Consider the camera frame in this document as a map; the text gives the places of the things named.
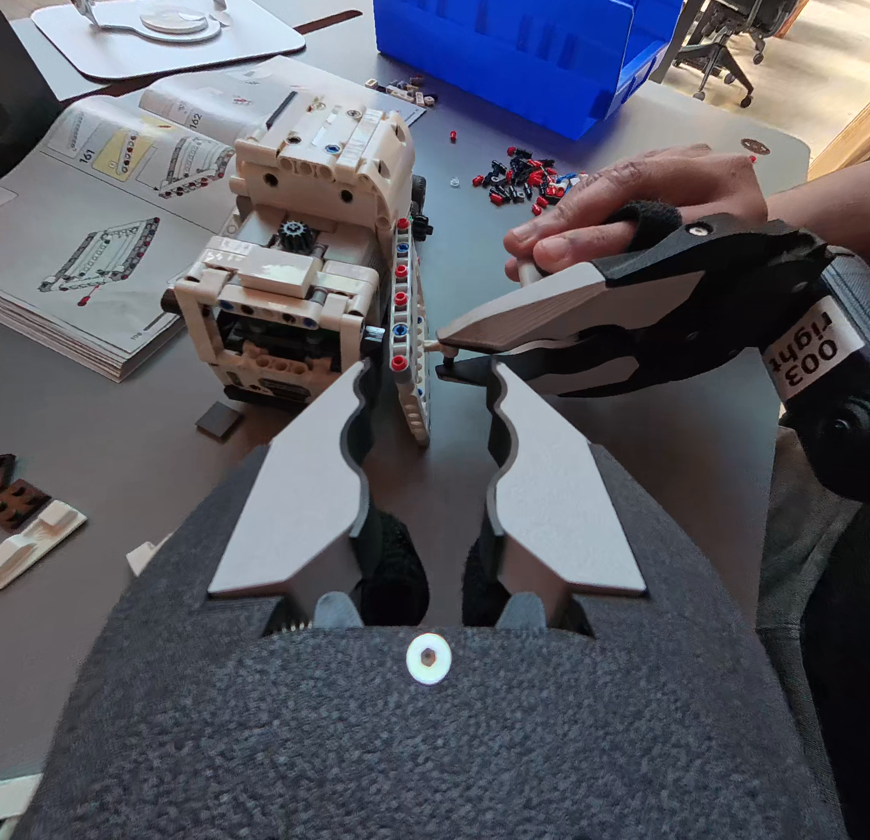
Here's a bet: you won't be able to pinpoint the small lego connector pin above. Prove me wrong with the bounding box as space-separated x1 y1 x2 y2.
420 337 458 379

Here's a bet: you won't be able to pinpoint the black office chair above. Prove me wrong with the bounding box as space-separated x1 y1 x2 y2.
669 0 833 109

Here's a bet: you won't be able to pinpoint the person's right hand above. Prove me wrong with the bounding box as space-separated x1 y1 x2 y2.
503 143 770 284

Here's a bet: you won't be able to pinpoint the pile of red black lego pins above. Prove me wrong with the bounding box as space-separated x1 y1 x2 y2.
472 145 591 217

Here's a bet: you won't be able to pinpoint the person's right forearm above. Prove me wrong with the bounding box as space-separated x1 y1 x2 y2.
764 166 870 246

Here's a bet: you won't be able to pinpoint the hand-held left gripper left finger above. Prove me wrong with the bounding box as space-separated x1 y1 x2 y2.
207 363 376 629

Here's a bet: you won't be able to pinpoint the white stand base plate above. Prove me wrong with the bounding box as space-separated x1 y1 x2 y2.
30 0 307 84

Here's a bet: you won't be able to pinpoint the pile of small mixed lego pieces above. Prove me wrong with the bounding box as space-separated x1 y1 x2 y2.
364 74 437 105

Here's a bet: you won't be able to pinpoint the lego instruction booklet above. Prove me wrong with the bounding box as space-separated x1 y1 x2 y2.
0 55 428 383

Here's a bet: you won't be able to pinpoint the white lego beam panel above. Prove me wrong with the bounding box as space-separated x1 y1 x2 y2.
389 216 435 448

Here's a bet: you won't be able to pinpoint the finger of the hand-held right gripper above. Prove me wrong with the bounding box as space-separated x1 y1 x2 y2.
435 340 640 399
435 261 708 357

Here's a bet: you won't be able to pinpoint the brown lego pieces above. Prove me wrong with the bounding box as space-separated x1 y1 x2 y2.
0 453 53 532

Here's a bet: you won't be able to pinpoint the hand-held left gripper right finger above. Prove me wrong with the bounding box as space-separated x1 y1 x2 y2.
484 363 648 629

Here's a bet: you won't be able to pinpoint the white lego truck model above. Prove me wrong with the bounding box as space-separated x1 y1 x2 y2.
162 92 436 416

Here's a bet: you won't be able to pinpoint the black flat device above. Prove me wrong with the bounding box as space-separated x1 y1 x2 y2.
0 11 63 178

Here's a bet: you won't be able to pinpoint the dark flat lego tile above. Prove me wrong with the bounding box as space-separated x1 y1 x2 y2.
196 405 244 443

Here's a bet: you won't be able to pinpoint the person's grey pants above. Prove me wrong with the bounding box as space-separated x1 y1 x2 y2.
756 424 870 840

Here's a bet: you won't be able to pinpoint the small white lego piece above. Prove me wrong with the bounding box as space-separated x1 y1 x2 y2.
126 540 172 577

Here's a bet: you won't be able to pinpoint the blue plastic bin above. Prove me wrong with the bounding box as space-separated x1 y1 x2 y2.
369 0 693 141

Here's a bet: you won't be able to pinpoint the long white lego panel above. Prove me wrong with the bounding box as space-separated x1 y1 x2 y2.
0 500 88 591

